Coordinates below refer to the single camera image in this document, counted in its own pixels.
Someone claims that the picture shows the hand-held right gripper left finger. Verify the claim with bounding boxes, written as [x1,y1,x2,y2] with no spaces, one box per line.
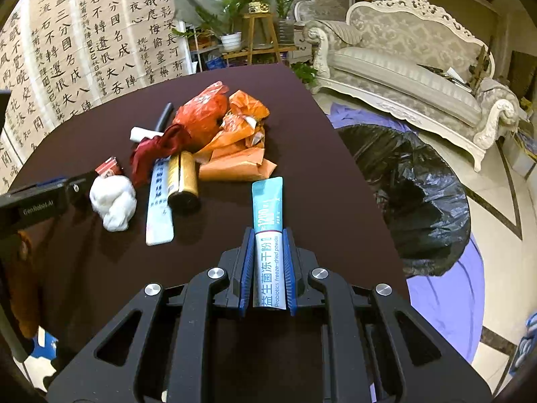
[48,227,256,403]

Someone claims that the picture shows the brown wooden object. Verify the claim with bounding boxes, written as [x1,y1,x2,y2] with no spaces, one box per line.
[470,44,492,93]

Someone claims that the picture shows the trash bin with black bag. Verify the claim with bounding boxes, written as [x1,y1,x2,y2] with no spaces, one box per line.
[336,124,471,278]

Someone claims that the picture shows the teal white powder sachet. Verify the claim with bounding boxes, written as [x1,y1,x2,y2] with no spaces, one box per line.
[251,176,289,311]

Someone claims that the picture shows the long light blue packet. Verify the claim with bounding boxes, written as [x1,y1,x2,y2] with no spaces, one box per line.
[145,157,175,246]

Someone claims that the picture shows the black tube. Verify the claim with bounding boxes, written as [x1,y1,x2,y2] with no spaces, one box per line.
[153,102,174,133]

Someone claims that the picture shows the striped grey blanket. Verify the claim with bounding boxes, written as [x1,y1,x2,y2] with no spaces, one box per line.
[308,20,363,47]

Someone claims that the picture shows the white metal shelf rack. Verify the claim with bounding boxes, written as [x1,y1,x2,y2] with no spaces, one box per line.
[189,38,227,72]

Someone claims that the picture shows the green plant in white pot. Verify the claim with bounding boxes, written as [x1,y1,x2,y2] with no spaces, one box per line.
[172,0,269,52]

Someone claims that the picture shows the small red box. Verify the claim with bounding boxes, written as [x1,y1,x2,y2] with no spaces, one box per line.
[95,156,123,177]

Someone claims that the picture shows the orange packet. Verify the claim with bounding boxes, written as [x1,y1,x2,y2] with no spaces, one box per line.
[198,149,278,182]

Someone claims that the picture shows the white drawer cabinet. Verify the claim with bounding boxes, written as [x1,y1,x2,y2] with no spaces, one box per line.
[294,29,313,61]

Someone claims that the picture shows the papers on sofa seat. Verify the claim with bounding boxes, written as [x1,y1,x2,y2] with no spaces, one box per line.
[420,63,475,93]

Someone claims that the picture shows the red plastic bag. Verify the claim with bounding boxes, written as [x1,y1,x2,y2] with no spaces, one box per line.
[172,82,231,152]

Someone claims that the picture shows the storage box with blue lid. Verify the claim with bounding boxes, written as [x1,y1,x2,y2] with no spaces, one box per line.
[501,130,537,177]

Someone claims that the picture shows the green plant in glass vase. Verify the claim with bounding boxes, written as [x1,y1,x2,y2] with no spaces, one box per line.
[264,0,311,45]

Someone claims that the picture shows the ornate white armchair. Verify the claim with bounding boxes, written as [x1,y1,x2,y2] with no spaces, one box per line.
[294,0,349,57]

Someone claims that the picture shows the gold cylinder bottle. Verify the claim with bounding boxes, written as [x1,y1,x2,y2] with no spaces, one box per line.
[167,151,201,215]

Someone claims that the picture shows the white paper roll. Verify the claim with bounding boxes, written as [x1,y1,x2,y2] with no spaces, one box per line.
[130,127,164,141]

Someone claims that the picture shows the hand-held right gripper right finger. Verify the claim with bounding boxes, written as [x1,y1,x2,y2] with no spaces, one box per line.
[282,227,492,403]

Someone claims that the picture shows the small green floor plant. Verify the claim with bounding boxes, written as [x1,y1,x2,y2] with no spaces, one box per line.
[291,62,318,87]

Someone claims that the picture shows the dark red cloth ribbon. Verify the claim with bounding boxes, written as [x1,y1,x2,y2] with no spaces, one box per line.
[130,125,198,187]

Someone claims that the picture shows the dark brown tablecloth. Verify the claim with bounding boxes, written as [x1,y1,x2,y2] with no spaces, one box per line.
[8,64,409,403]

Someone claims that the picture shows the white tissue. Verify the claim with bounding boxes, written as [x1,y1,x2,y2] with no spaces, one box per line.
[89,174,138,232]

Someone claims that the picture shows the purple floor cloth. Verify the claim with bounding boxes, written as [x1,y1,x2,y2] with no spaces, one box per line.
[325,101,487,364]

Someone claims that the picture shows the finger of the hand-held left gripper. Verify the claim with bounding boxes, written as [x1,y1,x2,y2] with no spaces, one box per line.
[0,170,99,208]

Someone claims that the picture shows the wooden plant stand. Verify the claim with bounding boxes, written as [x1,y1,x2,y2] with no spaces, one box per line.
[222,12,296,65]

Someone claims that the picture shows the ornate white sofa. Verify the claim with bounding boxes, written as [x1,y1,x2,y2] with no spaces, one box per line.
[312,0,521,173]

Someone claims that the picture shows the calligraphy wall hanging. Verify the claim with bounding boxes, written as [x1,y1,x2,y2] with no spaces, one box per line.
[0,0,185,194]

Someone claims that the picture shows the blue white slipper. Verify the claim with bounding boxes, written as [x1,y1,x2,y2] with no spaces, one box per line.
[509,311,537,378]

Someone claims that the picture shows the orange plastic bag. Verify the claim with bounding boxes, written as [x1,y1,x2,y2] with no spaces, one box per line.
[195,90,270,164]

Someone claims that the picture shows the dark woven panel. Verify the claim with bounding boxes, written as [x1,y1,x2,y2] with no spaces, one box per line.
[507,50,537,105]

